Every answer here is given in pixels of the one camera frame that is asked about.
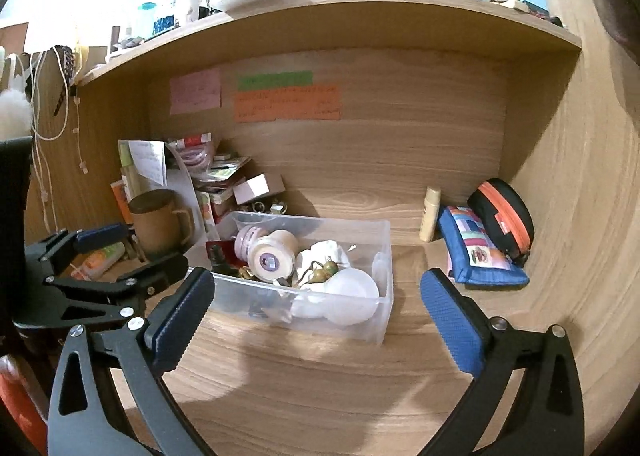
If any yellow gourd charm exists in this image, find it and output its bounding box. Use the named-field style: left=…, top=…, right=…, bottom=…
left=296, top=259, right=345, bottom=288

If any white round plastic lid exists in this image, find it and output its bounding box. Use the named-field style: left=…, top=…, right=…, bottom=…
left=291, top=268, right=380, bottom=327

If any red object in bin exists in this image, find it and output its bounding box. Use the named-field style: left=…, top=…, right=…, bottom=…
left=216, top=240, right=245, bottom=268

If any orange green lotion tube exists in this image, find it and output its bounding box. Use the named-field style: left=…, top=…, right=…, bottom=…
left=70, top=242, right=126, bottom=280

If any orange book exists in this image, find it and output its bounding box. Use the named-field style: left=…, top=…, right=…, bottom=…
left=111, top=180, right=134, bottom=225

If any brown mug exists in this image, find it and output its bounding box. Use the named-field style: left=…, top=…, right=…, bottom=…
left=128, top=188, right=194, bottom=260

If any white printed receipt paper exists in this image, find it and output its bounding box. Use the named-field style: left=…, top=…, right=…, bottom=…
left=128, top=141, right=167, bottom=186

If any white tape roll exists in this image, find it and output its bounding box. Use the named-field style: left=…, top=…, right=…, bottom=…
left=248, top=230, right=299, bottom=283

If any fruit print carton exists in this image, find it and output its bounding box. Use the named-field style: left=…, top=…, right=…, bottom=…
left=196, top=190, right=217, bottom=240

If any blue patchwork pouch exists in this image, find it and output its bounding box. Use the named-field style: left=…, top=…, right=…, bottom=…
left=437, top=206, right=529, bottom=288

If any black orange round case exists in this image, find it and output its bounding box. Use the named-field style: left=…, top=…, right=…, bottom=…
left=468, top=178, right=535, bottom=268

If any clear plastic storage bin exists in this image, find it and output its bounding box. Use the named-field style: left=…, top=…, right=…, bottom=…
left=186, top=211, right=394, bottom=344

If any white crumpled cloth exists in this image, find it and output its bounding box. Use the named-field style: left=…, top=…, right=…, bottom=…
left=294, top=239, right=352, bottom=284

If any small pink white box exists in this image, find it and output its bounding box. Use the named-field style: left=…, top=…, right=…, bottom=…
left=233, top=173, right=285, bottom=205

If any pink sticky note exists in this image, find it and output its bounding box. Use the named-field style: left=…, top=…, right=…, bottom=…
left=169, top=67, right=221, bottom=115

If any cream small tube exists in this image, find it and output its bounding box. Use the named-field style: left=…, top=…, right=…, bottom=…
left=419, top=186, right=440, bottom=242

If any orange sticky note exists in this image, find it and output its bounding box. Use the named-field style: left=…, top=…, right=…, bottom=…
left=233, top=84, right=342, bottom=124

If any green sticky note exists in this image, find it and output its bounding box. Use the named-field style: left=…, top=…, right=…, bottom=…
left=238, top=70, right=314, bottom=92

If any white charging cable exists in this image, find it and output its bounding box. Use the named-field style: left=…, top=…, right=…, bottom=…
left=27, top=47, right=91, bottom=232

